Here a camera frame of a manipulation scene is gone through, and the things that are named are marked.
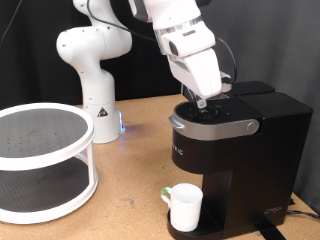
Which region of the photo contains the black Keurig coffee machine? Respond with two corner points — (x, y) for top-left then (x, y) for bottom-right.
(166, 80), (314, 240)

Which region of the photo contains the gray partition panel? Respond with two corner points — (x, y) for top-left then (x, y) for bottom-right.
(196, 0), (320, 214)

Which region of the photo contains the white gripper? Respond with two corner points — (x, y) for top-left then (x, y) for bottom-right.
(167, 47), (223, 110)

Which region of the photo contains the black curtain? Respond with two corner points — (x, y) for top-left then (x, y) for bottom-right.
(0, 0), (189, 111)

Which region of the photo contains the white two-tier turntable shelf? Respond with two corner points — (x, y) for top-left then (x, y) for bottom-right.
(0, 102), (99, 225)

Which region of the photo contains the white mug with green mark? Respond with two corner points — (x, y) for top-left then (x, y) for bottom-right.
(160, 182), (204, 233)

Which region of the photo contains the black robot camera cable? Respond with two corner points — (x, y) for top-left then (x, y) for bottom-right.
(85, 0), (238, 85)

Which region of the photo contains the black machine power cable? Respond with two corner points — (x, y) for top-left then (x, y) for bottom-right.
(286, 209), (320, 221)

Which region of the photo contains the black tape strip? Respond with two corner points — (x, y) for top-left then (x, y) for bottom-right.
(255, 219), (286, 240)

